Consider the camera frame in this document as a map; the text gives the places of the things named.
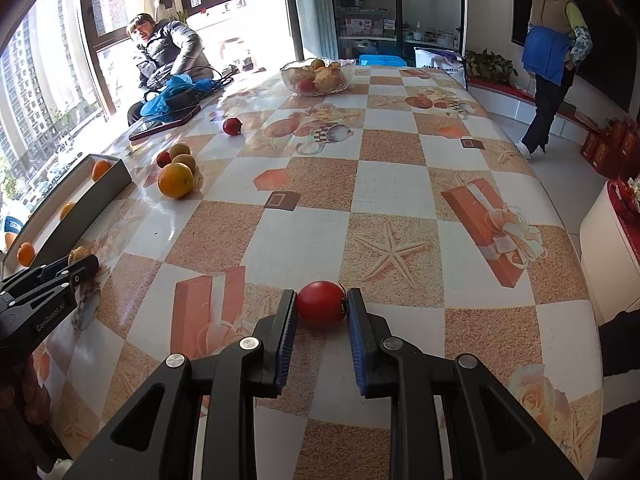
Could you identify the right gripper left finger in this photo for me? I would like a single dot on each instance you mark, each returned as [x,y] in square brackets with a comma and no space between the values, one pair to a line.
[196,418]

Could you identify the black television screen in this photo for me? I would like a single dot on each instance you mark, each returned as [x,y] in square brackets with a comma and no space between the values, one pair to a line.
[612,63]

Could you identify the wrinkled yellow passion fruit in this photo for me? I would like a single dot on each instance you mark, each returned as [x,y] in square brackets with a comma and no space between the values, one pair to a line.
[77,254]

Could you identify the large yellow-orange orange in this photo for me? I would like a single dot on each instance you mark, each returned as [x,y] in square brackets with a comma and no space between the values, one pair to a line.
[175,180]

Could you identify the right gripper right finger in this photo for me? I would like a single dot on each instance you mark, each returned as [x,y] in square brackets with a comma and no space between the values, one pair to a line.
[448,418]

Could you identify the seated person black jacket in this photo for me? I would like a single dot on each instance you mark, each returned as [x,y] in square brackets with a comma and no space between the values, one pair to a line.
[164,49]

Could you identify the green potted plant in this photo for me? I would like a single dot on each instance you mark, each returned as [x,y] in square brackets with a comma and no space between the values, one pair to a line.
[490,67]

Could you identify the small orange mandarin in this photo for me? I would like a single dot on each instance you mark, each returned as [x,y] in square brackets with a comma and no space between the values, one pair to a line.
[66,210]

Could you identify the white round side table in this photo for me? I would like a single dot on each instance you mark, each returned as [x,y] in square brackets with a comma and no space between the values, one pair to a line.
[610,256]

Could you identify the white printed bag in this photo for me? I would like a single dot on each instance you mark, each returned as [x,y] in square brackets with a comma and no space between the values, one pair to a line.
[444,60]

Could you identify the standing person blue apron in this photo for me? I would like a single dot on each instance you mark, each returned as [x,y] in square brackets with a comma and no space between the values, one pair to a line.
[557,41]

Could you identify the brown-green pear right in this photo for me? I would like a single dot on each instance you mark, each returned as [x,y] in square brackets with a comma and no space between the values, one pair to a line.
[186,159]

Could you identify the grey shallow cardboard box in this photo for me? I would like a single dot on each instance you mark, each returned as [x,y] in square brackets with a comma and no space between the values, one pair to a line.
[54,238]

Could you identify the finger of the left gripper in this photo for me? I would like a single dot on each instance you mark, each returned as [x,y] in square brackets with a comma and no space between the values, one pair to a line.
[28,280]
[71,277]

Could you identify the brown-green pear left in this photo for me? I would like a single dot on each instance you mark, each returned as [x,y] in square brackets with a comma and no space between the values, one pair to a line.
[179,149]

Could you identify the black tablet red case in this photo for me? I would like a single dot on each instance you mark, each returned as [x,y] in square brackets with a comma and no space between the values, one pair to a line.
[147,126]

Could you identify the orange mandarin in box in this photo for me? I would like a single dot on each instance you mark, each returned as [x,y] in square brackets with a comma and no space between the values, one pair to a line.
[100,168]

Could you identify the blue plastic stool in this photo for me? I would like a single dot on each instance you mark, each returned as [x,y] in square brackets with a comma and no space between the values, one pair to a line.
[381,60]

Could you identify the small red apple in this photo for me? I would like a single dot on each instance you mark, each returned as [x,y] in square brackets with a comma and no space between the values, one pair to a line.
[163,159]

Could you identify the glass display cabinet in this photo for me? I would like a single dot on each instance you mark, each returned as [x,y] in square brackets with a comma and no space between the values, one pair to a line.
[400,27]

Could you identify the blue cloth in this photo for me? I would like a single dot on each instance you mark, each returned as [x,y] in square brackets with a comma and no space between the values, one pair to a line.
[179,93]

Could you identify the glass fruit bowl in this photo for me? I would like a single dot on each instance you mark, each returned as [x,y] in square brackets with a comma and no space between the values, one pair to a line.
[318,76]

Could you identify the brown-green pear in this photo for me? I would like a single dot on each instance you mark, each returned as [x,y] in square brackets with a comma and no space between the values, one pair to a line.
[186,159]
[179,149]

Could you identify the lone red apple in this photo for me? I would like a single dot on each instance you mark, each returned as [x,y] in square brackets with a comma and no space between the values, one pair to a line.
[232,126]

